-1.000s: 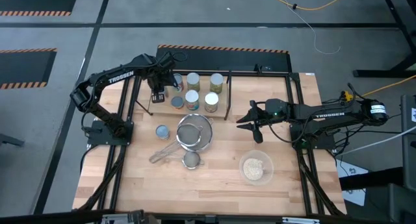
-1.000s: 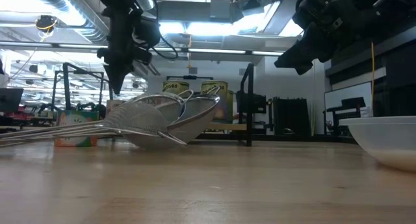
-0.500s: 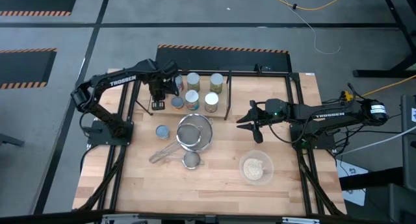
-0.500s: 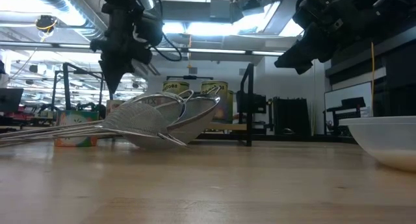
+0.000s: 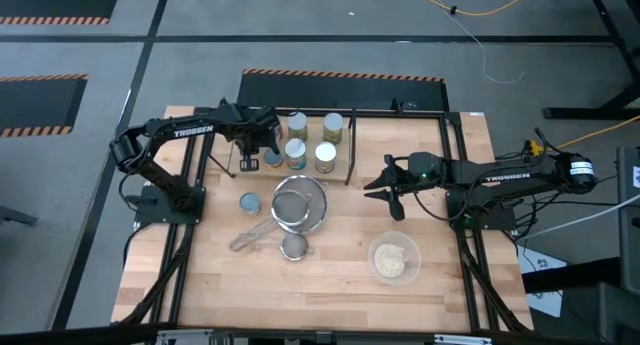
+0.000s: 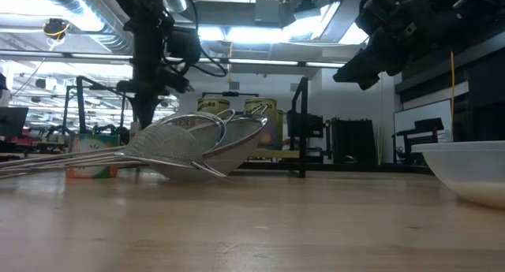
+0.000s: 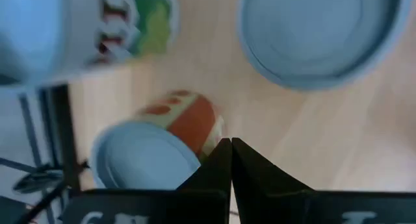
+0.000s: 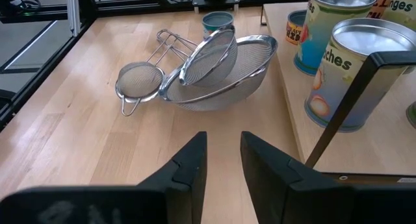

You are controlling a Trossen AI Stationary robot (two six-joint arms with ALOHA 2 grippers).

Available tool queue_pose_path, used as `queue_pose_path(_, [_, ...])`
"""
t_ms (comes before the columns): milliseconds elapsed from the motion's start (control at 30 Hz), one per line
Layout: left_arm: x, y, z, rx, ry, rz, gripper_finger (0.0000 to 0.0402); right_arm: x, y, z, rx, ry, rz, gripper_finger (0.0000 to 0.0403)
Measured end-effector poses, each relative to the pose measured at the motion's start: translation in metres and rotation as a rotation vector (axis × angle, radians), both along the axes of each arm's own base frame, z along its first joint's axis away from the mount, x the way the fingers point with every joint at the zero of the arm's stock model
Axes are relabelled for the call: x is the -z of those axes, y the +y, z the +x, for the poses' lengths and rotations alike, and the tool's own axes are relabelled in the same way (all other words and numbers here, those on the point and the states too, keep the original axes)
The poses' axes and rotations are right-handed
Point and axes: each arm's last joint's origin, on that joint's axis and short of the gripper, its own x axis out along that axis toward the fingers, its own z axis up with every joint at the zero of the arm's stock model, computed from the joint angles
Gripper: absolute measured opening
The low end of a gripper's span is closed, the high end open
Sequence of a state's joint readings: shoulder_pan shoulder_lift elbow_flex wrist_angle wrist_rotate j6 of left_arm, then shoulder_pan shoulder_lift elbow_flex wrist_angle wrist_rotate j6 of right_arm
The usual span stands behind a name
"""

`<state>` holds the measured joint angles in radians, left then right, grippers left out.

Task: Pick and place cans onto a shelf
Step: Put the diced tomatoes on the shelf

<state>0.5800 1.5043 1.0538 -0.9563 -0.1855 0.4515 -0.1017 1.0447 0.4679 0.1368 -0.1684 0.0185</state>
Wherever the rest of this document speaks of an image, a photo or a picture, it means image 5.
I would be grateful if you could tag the black hazard striped floor mat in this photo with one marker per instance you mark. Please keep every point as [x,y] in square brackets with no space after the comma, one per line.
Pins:
[340,92]
[50,0]
[35,105]

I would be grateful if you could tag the grey stand foot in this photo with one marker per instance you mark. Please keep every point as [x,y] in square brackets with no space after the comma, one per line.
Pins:
[15,216]

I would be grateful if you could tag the wooden shelf with black legs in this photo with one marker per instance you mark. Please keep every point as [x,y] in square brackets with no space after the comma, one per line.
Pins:
[315,130]

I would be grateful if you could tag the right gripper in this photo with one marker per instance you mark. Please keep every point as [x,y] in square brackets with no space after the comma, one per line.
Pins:
[420,170]

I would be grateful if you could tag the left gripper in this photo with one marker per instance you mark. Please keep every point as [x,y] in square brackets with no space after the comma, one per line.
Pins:
[252,130]

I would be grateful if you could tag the small teal tin can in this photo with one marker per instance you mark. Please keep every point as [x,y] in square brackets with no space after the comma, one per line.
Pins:
[250,202]

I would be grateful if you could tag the silver metal bracket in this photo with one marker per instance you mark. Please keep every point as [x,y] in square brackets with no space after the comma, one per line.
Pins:
[465,340]
[185,336]

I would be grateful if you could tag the black table leg frame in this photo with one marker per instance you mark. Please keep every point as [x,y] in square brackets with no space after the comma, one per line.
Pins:
[575,113]

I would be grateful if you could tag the clear glass bowl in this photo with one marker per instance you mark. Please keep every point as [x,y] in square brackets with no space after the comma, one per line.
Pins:
[412,255]

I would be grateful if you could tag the black aluminium table frame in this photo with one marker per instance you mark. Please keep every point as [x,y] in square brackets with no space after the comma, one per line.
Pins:
[400,114]

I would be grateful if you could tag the medium metal mesh strainer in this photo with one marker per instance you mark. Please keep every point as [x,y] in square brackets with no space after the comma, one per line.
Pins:
[290,207]

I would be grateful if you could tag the pink and green label can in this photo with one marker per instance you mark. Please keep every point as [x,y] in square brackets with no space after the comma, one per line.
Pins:
[297,121]

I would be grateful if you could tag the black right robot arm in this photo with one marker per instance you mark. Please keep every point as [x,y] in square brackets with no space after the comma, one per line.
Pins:
[475,170]

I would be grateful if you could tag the small figs label can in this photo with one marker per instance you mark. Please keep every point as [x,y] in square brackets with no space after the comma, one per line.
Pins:
[273,160]

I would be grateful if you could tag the peaches label tin can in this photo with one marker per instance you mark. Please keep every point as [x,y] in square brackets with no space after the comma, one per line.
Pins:
[325,151]

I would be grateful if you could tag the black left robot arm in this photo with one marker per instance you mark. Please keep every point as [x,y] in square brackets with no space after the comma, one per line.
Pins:
[200,122]

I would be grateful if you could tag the oranges label tin can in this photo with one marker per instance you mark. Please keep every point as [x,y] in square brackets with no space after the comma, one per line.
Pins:
[333,121]

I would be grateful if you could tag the white paper sheet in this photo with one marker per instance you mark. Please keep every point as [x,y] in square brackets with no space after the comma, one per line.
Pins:
[537,262]

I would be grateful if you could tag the blue green label tin can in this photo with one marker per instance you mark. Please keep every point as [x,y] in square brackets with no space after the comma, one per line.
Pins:
[295,147]

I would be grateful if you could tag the grey cabinet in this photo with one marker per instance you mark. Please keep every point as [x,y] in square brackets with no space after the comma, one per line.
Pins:
[629,235]

